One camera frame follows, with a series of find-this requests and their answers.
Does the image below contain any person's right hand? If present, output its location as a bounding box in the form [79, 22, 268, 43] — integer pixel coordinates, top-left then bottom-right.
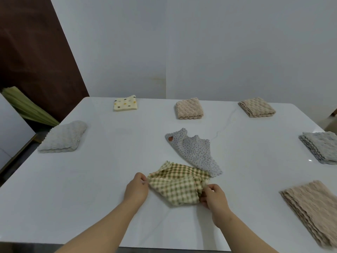
[199, 183, 233, 228]

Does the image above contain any person's left hand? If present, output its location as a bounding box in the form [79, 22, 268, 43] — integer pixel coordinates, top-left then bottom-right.
[124, 172, 149, 208]

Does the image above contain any green checked cloth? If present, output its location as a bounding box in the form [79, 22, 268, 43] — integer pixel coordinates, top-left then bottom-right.
[147, 160, 212, 207]

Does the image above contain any grey floral cloth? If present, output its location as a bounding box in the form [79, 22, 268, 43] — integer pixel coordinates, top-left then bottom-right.
[165, 128, 223, 178]

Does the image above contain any yellow polka dot cloth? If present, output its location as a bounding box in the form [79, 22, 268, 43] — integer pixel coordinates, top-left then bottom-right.
[113, 95, 139, 112]

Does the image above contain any grey fluffy towel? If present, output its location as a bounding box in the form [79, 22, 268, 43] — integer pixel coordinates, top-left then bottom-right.
[298, 131, 337, 165]
[37, 120, 88, 153]

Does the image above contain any beige textured towel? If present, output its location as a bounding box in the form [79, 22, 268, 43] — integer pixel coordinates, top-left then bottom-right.
[238, 97, 276, 118]
[176, 97, 205, 120]
[279, 180, 337, 248]

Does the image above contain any person's left forearm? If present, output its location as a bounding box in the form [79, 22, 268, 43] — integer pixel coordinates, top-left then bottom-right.
[55, 201, 139, 253]

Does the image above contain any person's right forearm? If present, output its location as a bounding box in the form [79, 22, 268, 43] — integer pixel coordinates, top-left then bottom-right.
[214, 212, 278, 253]

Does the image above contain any white marble table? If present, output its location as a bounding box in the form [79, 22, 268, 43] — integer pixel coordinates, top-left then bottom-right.
[0, 97, 337, 252]

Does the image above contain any green folded umbrella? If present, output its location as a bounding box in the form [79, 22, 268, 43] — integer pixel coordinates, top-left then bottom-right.
[1, 86, 60, 127]

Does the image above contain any white cabinet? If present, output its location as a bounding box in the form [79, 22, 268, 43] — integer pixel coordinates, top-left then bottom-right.
[0, 93, 36, 171]

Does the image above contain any dark brown wooden door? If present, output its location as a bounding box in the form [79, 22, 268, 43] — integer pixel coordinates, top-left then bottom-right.
[0, 0, 90, 122]

